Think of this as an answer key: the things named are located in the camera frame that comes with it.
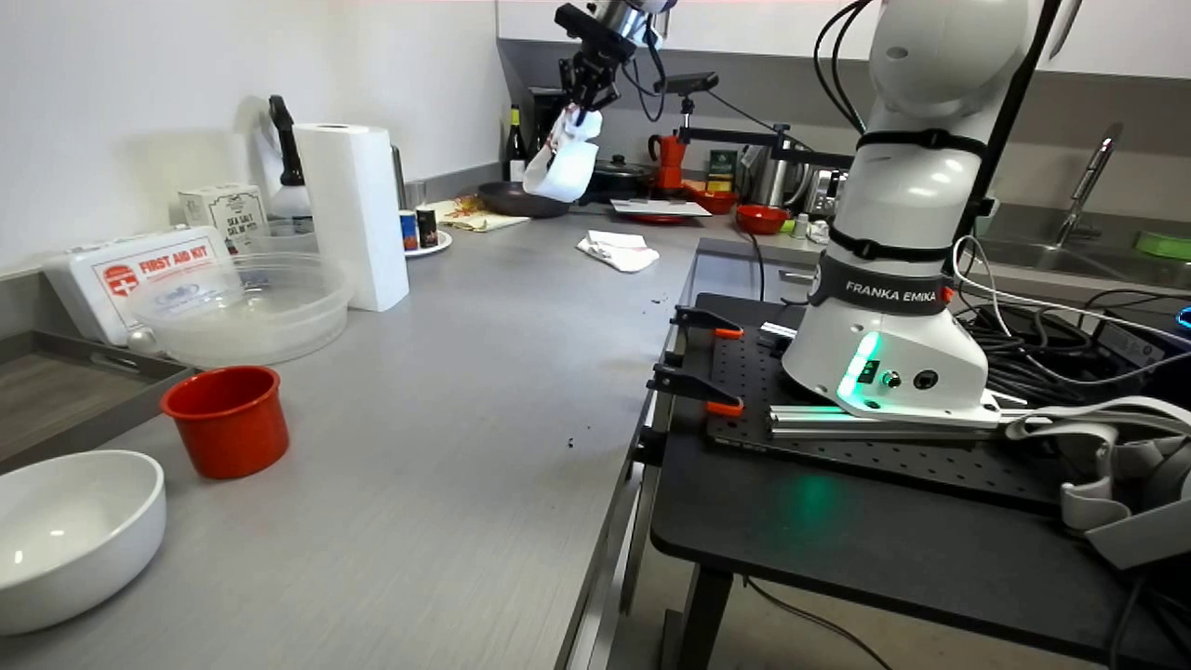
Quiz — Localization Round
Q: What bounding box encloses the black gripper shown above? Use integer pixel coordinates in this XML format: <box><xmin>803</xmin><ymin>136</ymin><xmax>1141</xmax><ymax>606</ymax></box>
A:
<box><xmin>559</xmin><ymin>49</ymin><xmax>617</xmax><ymax>128</ymax></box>

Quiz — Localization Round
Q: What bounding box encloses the white towel with red stripes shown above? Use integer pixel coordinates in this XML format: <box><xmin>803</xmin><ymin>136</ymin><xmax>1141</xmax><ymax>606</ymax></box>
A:
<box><xmin>519</xmin><ymin>104</ymin><xmax>607</xmax><ymax>205</ymax></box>

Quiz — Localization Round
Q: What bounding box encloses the crumpled white towel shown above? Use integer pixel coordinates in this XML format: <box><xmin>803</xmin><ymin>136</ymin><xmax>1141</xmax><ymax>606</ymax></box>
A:
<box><xmin>572</xmin><ymin>229</ymin><xmax>664</xmax><ymax>275</ymax></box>

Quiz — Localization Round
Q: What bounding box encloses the white paper towel roll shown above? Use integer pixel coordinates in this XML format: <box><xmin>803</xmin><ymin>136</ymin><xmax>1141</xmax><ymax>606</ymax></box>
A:
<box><xmin>294</xmin><ymin>121</ymin><xmax>415</xmax><ymax>317</ymax></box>

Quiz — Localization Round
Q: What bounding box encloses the dark glass bottle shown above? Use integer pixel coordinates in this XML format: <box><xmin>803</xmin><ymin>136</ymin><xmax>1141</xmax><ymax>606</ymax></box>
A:
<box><xmin>504</xmin><ymin>109</ymin><xmax>531</xmax><ymax>187</ymax></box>

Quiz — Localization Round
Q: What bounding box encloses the red pitcher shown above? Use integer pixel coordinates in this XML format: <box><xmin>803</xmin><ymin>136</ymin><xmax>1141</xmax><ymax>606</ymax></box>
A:
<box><xmin>643</xmin><ymin>128</ymin><xmax>694</xmax><ymax>202</ymax></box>

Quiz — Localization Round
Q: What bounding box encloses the white plate with red rim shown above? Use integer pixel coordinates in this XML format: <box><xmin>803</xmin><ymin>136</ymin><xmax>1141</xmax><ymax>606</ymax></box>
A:
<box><xmin>607</xmin><ymin>197</ymin><xmax>716</xmax><ymax>231</ymax></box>

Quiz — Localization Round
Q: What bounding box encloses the green labelled jar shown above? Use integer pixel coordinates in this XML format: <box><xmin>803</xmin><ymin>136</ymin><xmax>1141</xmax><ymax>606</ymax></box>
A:
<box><xmin>705</xmin><ymin>147</ymin><xmax>746</xmax><ymax>189</ymax></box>

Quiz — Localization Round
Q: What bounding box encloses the pale yellow cloth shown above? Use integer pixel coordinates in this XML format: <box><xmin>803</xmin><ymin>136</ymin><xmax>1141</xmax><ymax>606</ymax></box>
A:
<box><xmin>438</xmin><ymin>197</ymin><xmax>535</xmax><ymax>239</ymax></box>

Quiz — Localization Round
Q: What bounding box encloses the small white plate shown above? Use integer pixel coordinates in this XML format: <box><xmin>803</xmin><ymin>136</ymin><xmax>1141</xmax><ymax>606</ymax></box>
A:
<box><xmin>402</xmin><ymin>229</ymin><xmax>458</xmax><ymax>261</ymax></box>

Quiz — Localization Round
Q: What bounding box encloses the stainless steel kettle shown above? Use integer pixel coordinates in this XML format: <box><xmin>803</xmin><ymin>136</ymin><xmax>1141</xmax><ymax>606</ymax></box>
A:
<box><xmin>746</xmin><ymin>140</ymin><xmax>814</xmax><ymax>216</ymax></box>

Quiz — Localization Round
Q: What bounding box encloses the black clamp with orange tip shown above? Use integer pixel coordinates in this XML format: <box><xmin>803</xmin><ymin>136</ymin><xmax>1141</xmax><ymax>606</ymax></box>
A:
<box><xmin>643</xmin><ymin>363</ymin><xmax>751</xmax><ymax>425</ymax></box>
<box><xmin>668</xmin><ymin>302</ymin><xmax>751</xmax><ymax>346</ymax></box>

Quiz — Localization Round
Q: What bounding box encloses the spray bottle with black trigger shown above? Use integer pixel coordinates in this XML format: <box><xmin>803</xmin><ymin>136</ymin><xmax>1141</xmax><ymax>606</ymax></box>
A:
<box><xmin>266</xmin><ymin>95</ymin><xmax>320</xmax><ymax>252</ymax></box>

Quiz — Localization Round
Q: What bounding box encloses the clear plastic container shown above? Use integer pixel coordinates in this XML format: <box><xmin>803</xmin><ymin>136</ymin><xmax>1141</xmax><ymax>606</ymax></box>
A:
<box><xmin>126</xmin><ymin>250</ymin><xmax>356</xmax><ymax>368</ymax></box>

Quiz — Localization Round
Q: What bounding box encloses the black pole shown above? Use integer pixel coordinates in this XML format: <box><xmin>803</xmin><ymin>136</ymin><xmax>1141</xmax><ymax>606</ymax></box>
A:
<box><xmin>962</xmin><ymin>0</ymin><xmax>1074</xmax><ymax>239</ymax></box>

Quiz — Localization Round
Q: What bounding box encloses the black optical breadboard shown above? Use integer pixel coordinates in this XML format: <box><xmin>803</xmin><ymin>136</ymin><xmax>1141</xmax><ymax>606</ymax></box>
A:
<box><xmin>675</xmin><ymin>293</ymin><xmax>1095</xmax><ymax>508</ymax></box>

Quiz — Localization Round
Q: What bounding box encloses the red plastic cup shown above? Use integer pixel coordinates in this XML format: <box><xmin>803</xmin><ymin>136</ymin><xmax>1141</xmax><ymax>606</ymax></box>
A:
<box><xmin>159</xmin><ymin>363</ymin><xmax>294</xmax><ymax>486</ymax></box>

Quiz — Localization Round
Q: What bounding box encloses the white first aid kit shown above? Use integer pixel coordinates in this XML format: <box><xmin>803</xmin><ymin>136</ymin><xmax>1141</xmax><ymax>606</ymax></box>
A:
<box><xmin>46</xmin><ymin>224</ymin><xmax>249</xmax><ymax>352</ymax></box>

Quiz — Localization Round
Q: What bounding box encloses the stainless steel sink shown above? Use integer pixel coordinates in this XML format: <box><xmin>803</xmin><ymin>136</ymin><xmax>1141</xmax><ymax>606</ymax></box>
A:
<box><xmin>980</xmin><ymin>202</ymin><xmax>1191</xmax><ymax>293</ymax></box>

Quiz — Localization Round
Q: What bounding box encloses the metal sink faucet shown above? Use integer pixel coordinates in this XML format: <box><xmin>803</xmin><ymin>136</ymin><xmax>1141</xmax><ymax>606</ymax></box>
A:
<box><xmin>1050</xmin><ymin>121</ymin><xmax>1128</xmax><ymax>252</ymax></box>

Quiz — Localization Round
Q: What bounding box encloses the black robot table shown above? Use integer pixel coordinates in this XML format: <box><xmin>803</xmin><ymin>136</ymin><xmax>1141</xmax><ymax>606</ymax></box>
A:
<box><xmin>637</xmin><ymin>290</ymin><xmax>1191</xmax><ymax>670</ymax></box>

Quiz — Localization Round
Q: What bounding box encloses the green sponge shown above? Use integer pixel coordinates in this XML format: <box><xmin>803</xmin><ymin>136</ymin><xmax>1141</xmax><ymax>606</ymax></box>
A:
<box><xmin>1131</xmin><ymin>229</ymin><xmax>1191</xmax><ymax>269</ymax></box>

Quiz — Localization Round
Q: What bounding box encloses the dark cooktop panel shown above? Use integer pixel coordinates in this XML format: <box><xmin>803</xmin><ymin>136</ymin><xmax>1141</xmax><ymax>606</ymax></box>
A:
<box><xmin>0</xmin><ymin>331</ymin><xmax>199</xmax><ymax>477</ymax></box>

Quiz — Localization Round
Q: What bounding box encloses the white ceramic bowl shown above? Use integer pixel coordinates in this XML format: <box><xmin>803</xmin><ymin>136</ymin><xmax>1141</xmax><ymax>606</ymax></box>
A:
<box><xmin>0</xmin><ymin>444</ymin><xmax>173</xmax><ymax>638</ymax></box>

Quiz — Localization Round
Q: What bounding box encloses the grey plastic device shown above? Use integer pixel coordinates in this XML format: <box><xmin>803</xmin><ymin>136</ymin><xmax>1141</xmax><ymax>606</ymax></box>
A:
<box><xmin>1056</xmin><ymin>425</ymin><xmax>1191</xmax><ymax>575</ymax></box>

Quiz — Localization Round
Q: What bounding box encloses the black stereo camera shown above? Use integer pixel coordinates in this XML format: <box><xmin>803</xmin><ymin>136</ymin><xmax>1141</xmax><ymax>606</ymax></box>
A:
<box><xmin>664</xmin><ymin>69</ymin><xmax>721</xmax><ymax>100</ymax></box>

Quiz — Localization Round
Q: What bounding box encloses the aluminium rail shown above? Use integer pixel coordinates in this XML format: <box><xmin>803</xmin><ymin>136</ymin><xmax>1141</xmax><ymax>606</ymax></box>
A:
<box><xmin>768</xmin><ymin>404</ymin><xmax>1014</xmax><ymax>440</ymax></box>

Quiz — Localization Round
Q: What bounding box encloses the tangled black cable bundle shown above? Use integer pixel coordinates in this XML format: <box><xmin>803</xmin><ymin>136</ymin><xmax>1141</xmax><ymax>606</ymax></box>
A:
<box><xmin>953</xmin><ymin>234</ymin><xmax>1191</xmax><ymax>415</ymax></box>

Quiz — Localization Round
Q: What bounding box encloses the black floor cable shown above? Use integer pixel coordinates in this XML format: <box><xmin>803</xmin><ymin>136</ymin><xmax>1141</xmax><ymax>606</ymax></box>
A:
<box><xmin>740</xmin><ymin>569</ymin><xmax>899</xmax><ymax>670</ymax></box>

